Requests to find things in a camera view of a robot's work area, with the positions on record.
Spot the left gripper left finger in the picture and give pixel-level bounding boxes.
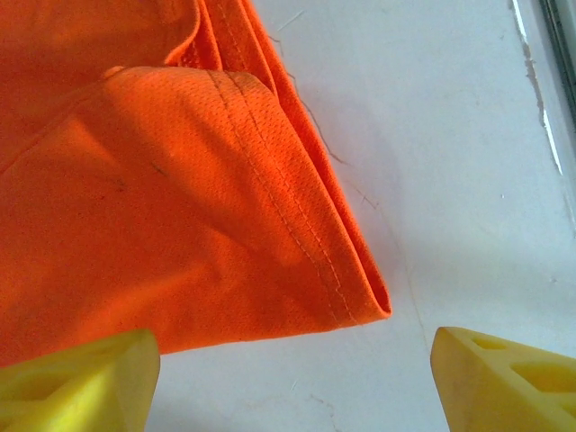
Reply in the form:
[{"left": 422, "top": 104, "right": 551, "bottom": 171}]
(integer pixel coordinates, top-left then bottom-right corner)
[{"left": 0, "top": 328, "right": 162, "bottom": 432}]

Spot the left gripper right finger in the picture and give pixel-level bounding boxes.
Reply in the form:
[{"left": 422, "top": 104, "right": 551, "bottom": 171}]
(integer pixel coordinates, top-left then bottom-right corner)
[{"left": 429, "top": 326, "right": 576, "bottom": 432}]

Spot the orange t-shirt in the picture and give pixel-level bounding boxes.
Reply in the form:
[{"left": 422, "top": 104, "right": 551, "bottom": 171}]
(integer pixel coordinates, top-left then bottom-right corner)
[{"left": 0, "top": 0, "right": 393, "bottom": 368}]

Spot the aluminium table frame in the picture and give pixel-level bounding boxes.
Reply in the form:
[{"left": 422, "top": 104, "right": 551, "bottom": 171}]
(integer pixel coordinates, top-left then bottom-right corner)
[{"left": 537, "top": 0, "right": 576, "bottom": 109}]

